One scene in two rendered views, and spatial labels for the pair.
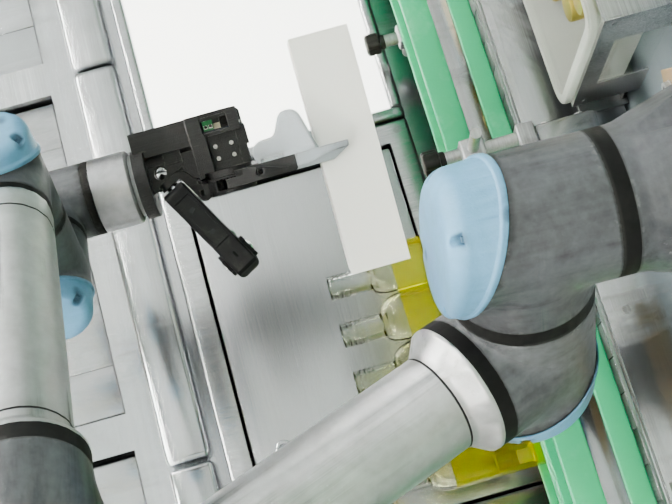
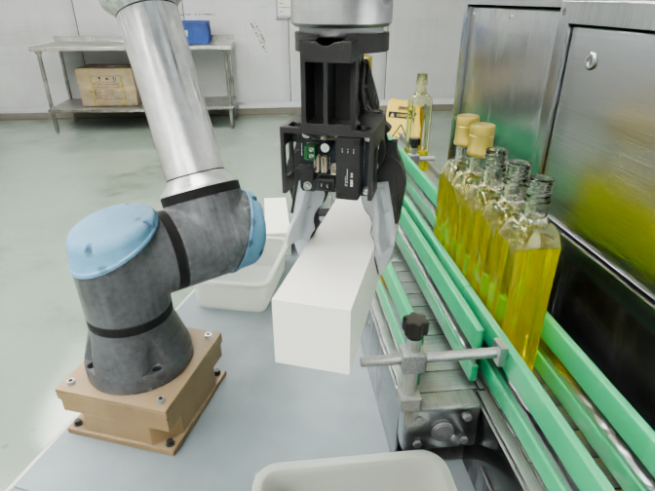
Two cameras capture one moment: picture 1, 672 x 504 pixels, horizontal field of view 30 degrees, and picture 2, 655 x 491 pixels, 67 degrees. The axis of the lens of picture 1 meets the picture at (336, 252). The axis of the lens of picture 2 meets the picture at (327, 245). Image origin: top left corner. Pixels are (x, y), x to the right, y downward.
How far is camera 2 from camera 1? 1.42 m
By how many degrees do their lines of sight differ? 97
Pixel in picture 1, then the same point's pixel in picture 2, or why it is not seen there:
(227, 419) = (625, 14)
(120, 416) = not seen: outside the picture
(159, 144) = (307, 81)
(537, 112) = (494, 452)
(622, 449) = not seen: hidden behind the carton
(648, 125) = (93, 347)
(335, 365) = (613, 144)
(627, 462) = not seen: hidden behind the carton
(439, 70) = (568, 461)
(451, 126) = (532, 398)
